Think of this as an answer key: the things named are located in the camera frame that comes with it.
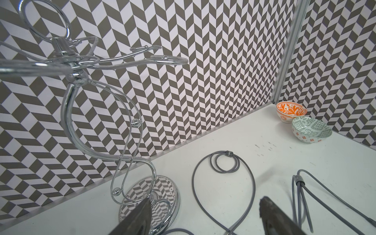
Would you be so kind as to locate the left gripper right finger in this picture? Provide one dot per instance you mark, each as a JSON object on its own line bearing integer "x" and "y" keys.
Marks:
{"x": 275, "y": 221}

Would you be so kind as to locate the chrome wire cup stand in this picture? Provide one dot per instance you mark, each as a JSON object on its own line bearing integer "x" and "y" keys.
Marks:
{"x": 39, "y": 165}

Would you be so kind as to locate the green patterned bowl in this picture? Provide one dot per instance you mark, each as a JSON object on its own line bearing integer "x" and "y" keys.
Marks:
{"x": 310, "y": 130}

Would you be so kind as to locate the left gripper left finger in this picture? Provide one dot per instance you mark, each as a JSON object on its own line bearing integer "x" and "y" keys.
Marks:
{"x": 138, "y": 222}

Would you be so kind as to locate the orange patterned bowl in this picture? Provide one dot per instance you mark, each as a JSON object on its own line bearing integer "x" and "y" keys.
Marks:
{"x": 287, "y": 111}

